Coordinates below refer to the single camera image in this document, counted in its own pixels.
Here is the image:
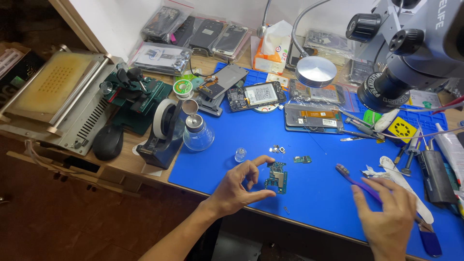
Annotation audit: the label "person's left hand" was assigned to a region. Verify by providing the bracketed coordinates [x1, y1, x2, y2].
[208, 155, 277, 218]

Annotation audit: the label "person's right hand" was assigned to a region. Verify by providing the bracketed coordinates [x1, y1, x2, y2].
[351, 177, 418, 261]

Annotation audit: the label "green phone motherboard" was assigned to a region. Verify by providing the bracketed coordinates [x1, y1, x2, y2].
[264, 162, 288, 195]

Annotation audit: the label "white plastic spudger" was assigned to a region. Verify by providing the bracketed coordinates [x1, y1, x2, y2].
[379, 155, 435, 225]

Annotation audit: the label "crumpled white paper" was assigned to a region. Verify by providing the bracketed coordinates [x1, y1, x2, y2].
[360, 165, 391, 181]

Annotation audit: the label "purple toothbrush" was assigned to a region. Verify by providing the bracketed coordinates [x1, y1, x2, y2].
[335, 163, 384, 204]

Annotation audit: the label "black rectangular block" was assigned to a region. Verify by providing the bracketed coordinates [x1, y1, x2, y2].
[418, 149, 458, 204]

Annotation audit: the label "glass solvent dispenser bottle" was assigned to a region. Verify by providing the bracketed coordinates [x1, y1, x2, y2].
[182, 99, 215, 152]

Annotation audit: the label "small dark screwdriver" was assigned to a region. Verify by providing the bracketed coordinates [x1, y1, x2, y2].
[393, 144, 409, 166]

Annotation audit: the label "grey precision screwdriver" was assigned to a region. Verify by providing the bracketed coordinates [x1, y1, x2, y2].
[400, 121, 424, 175]

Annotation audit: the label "blue silicone work mat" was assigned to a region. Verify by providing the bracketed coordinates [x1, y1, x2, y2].
[168, 62, 464, 261]

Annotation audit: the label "grey phone holder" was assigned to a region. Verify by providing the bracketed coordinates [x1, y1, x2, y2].
[195, 94, 226, 117]

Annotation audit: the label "black tape dispenser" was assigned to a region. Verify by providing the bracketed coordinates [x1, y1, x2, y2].
[136, 98, 184, 170]

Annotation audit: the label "white round disc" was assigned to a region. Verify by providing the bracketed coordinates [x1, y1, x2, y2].
[252, 103, 285, 114]

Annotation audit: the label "white glue tube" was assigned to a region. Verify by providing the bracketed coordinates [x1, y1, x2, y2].
[434, 123, 464, 191]

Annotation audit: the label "yellow square fan part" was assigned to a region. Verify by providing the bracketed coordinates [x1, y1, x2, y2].
[387, 116, 418, 144]

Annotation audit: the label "opened phone with battery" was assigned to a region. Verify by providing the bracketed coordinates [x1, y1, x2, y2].
[227, 81, 287, 112]

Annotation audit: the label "white cloth wad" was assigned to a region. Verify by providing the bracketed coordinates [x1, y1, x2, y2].
[373, 108, 400, 133]

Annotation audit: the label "green plastic piece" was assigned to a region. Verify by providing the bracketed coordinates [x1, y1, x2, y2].
[363, 109, 382, 126]

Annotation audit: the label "bagged white card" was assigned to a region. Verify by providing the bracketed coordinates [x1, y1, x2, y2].
[409, 89, 443, 109]

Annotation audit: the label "phone in clear bag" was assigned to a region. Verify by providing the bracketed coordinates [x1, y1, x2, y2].
[289, 79, 349, 106]

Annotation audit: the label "green clamping fixture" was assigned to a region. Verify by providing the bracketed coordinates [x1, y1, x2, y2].
[100, 67, 174, 135]

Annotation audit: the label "black computer mouse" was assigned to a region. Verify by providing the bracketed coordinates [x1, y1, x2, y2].
[92, 125, 124, 161]

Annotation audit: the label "orange tissue box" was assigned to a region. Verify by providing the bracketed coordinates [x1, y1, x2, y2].
[252, 20, 293, 75]

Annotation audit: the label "round metal gooseneck lamp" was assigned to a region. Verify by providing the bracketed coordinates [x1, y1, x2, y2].
[291, 0, 338, 88]

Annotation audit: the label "bagged phone screen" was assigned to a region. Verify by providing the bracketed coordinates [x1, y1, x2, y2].
[211, 23, 253, 62]

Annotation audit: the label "bag with white label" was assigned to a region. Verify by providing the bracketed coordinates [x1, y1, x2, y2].
[128, 41, 193, 77]

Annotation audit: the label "bagged black battery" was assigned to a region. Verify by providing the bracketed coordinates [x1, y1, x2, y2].
[347, 59, 376, 86]

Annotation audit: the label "grey stereo microscope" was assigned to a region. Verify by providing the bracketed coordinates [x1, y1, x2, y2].
[345, 0, 464, 114]

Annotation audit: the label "thin metal gooseneck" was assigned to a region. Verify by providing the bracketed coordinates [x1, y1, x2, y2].
[256, 0, 273, 39]

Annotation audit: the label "bagged circuit parts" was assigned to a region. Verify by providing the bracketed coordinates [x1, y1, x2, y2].
[303, 29, 356, 66]

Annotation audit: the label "bagged dark phone part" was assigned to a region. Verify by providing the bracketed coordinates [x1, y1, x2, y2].
[140, 0, 195, 44]

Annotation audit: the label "metal screen separator machine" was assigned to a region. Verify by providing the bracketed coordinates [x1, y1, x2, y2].
[0, 44, 124, 157]

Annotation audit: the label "blue handled scraper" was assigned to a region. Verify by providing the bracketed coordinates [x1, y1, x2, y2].
[416, 217, 443, 258]

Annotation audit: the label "phone with orange flex cable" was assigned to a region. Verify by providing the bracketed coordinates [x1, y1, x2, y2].
[283, 103, 344, 135]

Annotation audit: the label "solder wire spool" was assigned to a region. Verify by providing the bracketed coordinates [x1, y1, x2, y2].
[173, 79, 195, 101]

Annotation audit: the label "bagged black phone frame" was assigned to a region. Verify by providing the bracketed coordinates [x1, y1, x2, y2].
[188, 16, 225, 57]

